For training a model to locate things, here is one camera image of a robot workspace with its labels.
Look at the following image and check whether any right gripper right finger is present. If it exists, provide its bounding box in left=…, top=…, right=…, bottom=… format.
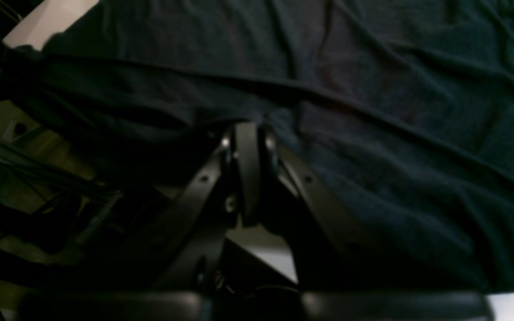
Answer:
left=264, top=134, right=493, bottom=321

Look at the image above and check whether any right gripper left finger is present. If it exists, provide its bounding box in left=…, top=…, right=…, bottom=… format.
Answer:
left=17, top=123, right=261, bottom=321

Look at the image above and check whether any black long-sleeve t-shirt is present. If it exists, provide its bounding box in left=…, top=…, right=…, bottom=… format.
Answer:
left=0, top=0, right=514, bottom=292

